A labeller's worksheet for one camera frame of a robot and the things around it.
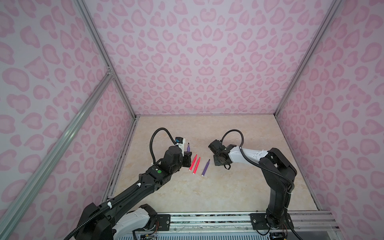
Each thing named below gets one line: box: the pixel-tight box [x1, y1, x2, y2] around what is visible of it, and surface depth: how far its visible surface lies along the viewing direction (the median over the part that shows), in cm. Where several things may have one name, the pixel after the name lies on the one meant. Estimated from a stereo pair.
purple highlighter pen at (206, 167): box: [201, 159, 211, 177], surface depth 94 cm
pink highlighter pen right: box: [192, 157, 201, 175], surface depth 94 cm
